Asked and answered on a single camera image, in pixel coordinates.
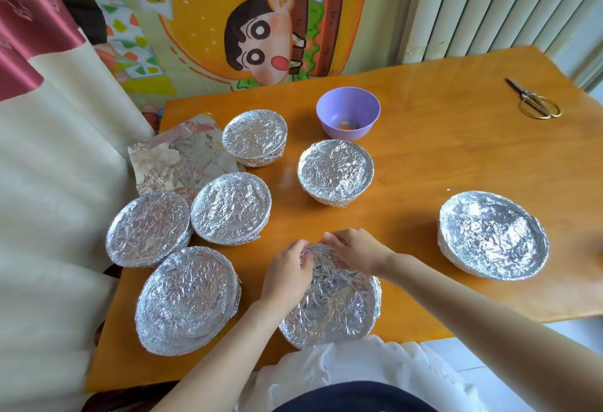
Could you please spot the small orange food bit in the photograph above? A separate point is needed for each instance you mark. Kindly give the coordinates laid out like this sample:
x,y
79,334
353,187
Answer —
x,y
347,126

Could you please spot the crumpled aluminium foil sheet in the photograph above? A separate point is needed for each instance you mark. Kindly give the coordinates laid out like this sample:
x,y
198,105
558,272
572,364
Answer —
x,y
181,162

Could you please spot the black cloth object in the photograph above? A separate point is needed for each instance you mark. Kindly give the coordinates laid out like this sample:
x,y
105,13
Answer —
x,y
80,6

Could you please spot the person's right forearm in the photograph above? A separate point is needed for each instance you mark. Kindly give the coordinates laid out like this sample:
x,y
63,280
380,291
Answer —
x,y
480,331

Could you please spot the white ribbed radiator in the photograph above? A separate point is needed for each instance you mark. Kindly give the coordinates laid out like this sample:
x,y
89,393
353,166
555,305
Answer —
x,y
494,1

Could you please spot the person's white top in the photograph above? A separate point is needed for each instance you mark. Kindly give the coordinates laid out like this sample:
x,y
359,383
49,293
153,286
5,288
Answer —
x,y
358,364

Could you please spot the gold metal scissors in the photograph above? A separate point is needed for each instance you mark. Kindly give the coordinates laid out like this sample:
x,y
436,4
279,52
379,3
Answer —
x,y
534,101

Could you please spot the person's left forearm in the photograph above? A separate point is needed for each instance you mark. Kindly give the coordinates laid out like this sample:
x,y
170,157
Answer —
x,y
221,360

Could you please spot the red and cream curtain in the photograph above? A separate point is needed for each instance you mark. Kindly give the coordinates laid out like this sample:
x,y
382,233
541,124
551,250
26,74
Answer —
x,y
52,180

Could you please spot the person's right hand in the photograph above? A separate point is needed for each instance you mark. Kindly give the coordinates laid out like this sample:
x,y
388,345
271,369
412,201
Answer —
x,y
362,249

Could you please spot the foil-covered plate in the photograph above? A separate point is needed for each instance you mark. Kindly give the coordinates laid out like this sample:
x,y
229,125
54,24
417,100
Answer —
x,y
186,301
147,229
339,308
492,235
231,208

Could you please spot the person's dark skirt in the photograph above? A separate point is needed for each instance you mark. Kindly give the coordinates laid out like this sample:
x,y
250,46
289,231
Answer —
x,y
353,400

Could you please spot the person's right fingers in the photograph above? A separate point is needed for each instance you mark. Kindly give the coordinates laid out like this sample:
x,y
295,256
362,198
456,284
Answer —
x,y
335,241

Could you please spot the purple plastic bowl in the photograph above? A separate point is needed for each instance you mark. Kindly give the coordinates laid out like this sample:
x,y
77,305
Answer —
x,y
348,107

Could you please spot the cartoon burger wall cloth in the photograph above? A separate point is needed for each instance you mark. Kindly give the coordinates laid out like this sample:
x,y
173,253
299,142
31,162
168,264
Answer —
x,y
212,25

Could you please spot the foil-covered bowl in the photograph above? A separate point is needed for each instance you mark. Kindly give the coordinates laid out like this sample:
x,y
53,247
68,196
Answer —
x,y
254,136
335,171

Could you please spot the person's left hand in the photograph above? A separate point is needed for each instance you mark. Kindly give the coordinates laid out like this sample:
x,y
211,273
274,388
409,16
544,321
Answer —
x,y
285,279

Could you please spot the person's left fingers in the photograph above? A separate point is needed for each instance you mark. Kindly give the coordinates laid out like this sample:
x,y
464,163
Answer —
x,y
304,254

